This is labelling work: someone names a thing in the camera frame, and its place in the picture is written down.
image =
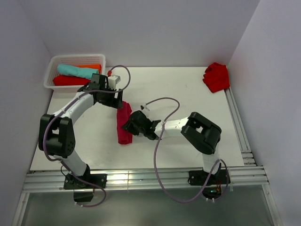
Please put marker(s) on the red rolled t shirt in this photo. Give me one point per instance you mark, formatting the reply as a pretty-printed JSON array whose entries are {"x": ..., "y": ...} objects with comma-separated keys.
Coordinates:
[{"x": 63, "y": 80}]

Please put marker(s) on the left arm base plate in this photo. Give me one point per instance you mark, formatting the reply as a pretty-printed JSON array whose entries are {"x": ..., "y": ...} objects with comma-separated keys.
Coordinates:
[{"x": 85, "y": 182}]

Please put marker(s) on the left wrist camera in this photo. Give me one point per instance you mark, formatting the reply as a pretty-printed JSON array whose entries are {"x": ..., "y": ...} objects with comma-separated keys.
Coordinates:
[{"x": 113, "y": 80}]

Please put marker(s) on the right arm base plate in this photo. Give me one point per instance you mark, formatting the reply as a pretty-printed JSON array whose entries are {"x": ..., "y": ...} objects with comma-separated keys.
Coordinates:
[{"x": 198, "y": 178}]

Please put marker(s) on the teal rolled t shirt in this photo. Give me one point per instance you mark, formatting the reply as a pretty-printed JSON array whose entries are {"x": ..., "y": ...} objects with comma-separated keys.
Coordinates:
[{"x": 70, "y": 70}]

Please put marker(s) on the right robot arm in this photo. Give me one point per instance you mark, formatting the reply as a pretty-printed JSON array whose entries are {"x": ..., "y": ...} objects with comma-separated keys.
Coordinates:
[{"x": 200, "y": 132}]

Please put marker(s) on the red crumpled t shirt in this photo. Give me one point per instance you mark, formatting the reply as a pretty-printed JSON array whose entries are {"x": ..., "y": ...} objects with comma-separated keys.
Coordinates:
[{"x": 216, "y": 77}]

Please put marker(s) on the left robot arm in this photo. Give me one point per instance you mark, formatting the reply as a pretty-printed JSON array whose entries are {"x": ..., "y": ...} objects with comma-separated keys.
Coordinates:
[{"x": 56, "y": 133}]

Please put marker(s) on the aluminium front rail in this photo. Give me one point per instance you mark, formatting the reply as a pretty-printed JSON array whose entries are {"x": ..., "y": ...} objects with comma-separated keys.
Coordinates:
[{"x": 53, "y": 181}]

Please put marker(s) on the white plastic basket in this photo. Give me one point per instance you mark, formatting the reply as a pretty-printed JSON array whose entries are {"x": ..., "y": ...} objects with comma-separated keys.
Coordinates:
[{"x": 81, "y": 59}]

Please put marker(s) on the aluminium side rail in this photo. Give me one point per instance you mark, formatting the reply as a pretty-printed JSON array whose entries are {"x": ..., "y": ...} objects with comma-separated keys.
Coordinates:
[{"x": 245, "y": 148}]

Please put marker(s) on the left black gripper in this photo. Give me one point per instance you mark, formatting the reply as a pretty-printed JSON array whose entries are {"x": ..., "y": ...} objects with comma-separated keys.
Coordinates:
[{"x": 116, "y": 102}]

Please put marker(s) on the orange rolled t shirt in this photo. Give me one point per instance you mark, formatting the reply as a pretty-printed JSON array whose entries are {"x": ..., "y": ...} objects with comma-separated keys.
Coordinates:
[{"x": 93, "y": 66}]

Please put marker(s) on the pink t shirt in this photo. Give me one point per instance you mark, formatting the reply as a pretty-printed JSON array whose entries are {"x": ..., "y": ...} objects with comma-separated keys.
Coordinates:
[{"x": 123, "y": 114}]

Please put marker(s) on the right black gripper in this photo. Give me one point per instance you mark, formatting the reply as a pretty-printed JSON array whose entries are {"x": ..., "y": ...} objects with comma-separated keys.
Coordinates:
[{"x": 129, "y": 126}]

